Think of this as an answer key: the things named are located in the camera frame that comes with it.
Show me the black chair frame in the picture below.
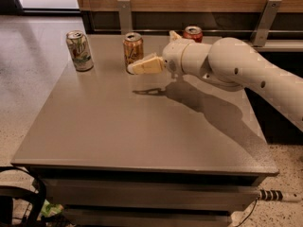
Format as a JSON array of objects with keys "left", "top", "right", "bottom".
[{"left": 0, "top": 166, "right": 46, "bottom": 227}]

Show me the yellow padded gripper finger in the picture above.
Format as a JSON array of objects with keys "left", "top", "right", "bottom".
[
  {"left": 169, "top": 30, "right": 182, "bottom": 42},
  {"left": 127, "top": 53, "right": 165, "bottom": 75}
]

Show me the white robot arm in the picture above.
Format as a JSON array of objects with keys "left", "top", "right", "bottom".
[{"left": 127, "top": 32, "right": 303, "bottom": 131}]

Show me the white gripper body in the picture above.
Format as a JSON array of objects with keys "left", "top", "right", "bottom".
[{"left": 162, "top": 38, "right": 193, "bottom": 78}]

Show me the black white striped handle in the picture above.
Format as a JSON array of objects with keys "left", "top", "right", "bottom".
[{"left": 258, "top": 189, "right": 303, "bottom": 203}]

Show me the left metal bracket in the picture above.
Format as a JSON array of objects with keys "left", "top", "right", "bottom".
[{"left": 117, "top": 0, "right": 133, "bottom": 35}]

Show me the green crumpled bag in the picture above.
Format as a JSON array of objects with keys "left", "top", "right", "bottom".
[{"left": 40, "top": 201, "right": 63, "bottom": 218}]

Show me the red orange soda can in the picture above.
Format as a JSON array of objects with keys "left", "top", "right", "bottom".
[{"left": 183, "top": 26, "right": 203, "bottom": 43}]

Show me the right metal bracket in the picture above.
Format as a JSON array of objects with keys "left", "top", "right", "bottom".
[{"left": 250, "top": 0, "right": 282, "bottom": 47}]

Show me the white green soda can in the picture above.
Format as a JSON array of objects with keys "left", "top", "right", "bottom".
[{"left": 66, "top": 30, "right": 94, "bottom": 72}]

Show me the grey drawer cabinet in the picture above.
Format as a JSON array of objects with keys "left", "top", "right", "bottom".
[{"left": 12, "top": 35, "right": 278, "bottom": 227}]

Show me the thin black cable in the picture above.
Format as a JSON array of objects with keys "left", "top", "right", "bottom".
[{"left": 232, "top": 199, "right": 258, "bottom": 227}]

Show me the metal bracket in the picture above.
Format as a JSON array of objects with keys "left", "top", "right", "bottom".
[
  {"left": 117, "top": 0, "right": 133, "bottom": 35},
  {"left": 250, "top": 0, "right": 282, "bottom": 47}
]

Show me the gold LaCroix can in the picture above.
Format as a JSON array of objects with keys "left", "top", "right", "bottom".
[{"left": 123, "top": 32, "right": 144, "bottom": 66}]

